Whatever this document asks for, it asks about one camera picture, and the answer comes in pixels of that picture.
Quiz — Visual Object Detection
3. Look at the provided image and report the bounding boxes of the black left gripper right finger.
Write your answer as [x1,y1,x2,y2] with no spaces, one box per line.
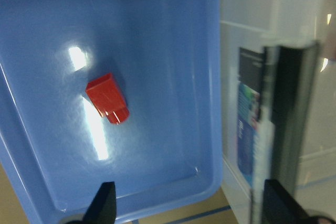
[263,178,336,224]

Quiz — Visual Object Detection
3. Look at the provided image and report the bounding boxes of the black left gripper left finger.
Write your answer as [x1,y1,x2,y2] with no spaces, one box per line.
[63,182,117,224]

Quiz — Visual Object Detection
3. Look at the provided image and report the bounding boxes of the red block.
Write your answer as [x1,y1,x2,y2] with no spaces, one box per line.
[85,73,130,124]

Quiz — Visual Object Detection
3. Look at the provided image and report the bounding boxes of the blue plastic tray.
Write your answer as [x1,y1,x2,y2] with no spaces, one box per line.
[1,0,222,223]

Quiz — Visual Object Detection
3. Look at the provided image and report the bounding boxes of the clear plastic storage box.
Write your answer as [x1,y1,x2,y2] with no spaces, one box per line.
[219,0,335,223]

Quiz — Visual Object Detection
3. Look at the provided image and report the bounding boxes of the black box latch handle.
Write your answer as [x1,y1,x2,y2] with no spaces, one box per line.
[261,41,320,194]

